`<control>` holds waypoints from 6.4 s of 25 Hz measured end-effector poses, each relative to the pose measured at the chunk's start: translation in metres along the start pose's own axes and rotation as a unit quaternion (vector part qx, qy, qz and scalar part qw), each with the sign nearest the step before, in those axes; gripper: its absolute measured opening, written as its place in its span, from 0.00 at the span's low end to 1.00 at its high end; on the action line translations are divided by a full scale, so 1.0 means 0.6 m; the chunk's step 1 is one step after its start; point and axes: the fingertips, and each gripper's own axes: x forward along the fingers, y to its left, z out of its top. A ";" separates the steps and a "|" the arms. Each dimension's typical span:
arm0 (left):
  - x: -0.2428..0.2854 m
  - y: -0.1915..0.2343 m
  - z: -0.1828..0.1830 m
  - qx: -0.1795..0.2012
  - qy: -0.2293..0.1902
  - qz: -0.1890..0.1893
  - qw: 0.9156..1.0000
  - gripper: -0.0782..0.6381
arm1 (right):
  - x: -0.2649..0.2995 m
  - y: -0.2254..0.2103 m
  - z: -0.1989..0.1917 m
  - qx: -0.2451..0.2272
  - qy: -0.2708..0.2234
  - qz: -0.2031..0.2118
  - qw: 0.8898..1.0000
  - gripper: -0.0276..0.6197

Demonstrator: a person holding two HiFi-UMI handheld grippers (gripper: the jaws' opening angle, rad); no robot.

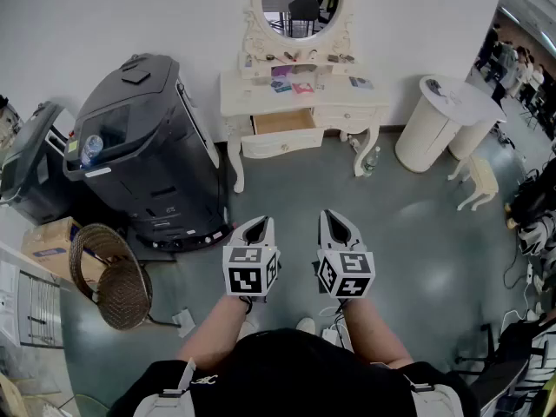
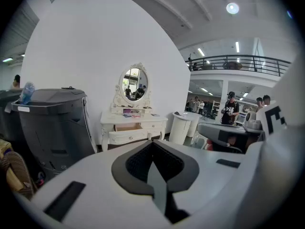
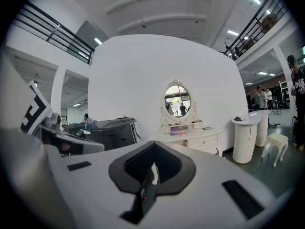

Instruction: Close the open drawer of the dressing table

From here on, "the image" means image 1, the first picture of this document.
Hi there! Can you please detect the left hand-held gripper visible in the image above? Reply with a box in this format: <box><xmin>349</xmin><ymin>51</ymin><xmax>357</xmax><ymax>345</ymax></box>
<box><xmin>222</xmin><ymin>215</ymin><xmax>280</xmax><ymax>304</ymax></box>

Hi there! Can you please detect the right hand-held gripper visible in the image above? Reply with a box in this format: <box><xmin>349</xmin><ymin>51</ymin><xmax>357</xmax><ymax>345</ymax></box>
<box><xmin>312</xmin><ymin>208</ymin><xmax>376</xmax><ymax>300</ymax></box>

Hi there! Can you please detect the person's left forearm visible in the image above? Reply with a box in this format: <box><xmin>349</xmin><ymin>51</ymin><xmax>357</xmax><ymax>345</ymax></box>
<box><xmin>176</xmin><ymin>295</ymin><xmax>254</xmax><ymax>371</ymax></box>

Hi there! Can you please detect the person's right forearm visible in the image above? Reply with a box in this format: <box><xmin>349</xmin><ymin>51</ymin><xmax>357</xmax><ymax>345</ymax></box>
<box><xmin>341</xmin><ymin>297</ymin><xmax>414</xmax><ymax>367</ymax></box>

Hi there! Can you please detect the white wooden drawer front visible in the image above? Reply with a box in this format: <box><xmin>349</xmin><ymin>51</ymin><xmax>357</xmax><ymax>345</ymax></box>
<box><xmin>312</xmin><ymin>105</ymin><xmax>380</xmax><ymax>132</ymax></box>

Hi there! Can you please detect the white vanity dressing table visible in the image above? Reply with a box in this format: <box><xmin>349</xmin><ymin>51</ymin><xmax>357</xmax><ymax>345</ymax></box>
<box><xmin>219</xmin><ymin>0</ymin><xmax>391</xmax><ymax>194</ymax></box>

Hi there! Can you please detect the clear bottle green label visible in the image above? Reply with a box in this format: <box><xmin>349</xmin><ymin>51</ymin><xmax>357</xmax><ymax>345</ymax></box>
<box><xmin>361</xmin><ymin>145</ymin><xmax>382</xmax><ymax>179</ymax></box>

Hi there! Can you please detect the person's white left shoe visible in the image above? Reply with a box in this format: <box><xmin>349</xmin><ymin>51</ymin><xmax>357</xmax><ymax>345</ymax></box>
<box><xmin>236</xmin><ymin>319</ymin><xmax>260</xmax><ymax>342</ymax></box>

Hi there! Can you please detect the white paper sheet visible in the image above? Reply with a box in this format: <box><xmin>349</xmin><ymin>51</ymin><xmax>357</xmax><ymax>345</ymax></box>
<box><xmin>171</xmin><ymin>308</ymin><xmax>197</xmax><ymax>339</ymax></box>

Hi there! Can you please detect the white round side table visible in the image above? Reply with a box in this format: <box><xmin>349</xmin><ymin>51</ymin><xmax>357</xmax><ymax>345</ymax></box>
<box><xmin>394</xmin><ymin>75</ymin><xmax>508</xmax><ymax>175</ymax></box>

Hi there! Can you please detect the brown wicker chair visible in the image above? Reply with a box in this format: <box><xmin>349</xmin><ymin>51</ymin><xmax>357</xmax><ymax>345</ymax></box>
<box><xmin>69</xmin><ymin>222</ymin><xmax>182</xmax><ymax>332</ymax></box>

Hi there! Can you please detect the person's black shirt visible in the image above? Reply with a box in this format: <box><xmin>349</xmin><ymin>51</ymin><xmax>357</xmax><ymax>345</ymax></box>
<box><xmin>107</xmin><ymin>328</ymin><xmax>481</xmax><ymax>417</ymax></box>

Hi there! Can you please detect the small white ornate stool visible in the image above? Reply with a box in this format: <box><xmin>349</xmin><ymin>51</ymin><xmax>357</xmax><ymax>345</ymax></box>
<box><xmin>447</xmin><ymin>154</ymin><xmax>501</xmax><ymax>213</ymax></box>

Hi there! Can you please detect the clear plastic water bottle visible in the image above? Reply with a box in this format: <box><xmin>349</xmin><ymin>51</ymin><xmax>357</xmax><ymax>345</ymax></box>
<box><xmin>80</xmin><ymin>134</ymin><xmax>105</xmax><ymax>168</ymax></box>

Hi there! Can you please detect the black bag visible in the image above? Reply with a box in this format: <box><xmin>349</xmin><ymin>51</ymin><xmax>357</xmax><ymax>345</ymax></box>
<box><xmin>505</xmin><ymin>158</ymin><xmax>556</xmax><ymax>230</ymax></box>

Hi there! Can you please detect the brown cardboard box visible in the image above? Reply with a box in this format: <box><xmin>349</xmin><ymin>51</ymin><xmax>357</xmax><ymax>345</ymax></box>
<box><xmin>21</xmin><ymin>216</ymin><xmax>108</xmax><ymax>284</ymax></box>

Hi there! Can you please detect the black office chair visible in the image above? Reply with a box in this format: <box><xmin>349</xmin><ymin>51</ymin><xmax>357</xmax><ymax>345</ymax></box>
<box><xmin>454</xmin><ymin>314</ymin><xmax>556</xmax><ymax>413</ymax></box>

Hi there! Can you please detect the small black grey machine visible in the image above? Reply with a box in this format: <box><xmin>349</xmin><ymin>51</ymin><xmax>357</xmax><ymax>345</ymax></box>
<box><xmin>0</xmin><ymin>101</ymin><xmax>77</xmax><ymax>227</ymax></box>

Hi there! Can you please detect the grey shoulder strap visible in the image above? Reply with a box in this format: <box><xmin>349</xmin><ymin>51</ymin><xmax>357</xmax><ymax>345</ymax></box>
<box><xmin>133</xmin><ymin>357</ymin><xmax>197</xmax><ymax>417</ymax></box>
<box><xmin>402</xmin><ymin>371</ymin><xmax>467</xmax><ymax>417</ymax></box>

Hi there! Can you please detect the oval mirror white ornate frame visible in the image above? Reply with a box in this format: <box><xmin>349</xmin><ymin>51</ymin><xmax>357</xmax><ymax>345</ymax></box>
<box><xmin>241</xmin><ymin>0</ymin><xmax>355</xmax><ymax>56</ymax></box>

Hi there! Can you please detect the metal wire rack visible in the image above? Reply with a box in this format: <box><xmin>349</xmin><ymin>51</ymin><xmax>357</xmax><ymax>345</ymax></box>
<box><xmin>17</xmin><ymin>269</ymin><xmax>64</xmax><ymax>349</ymax></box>

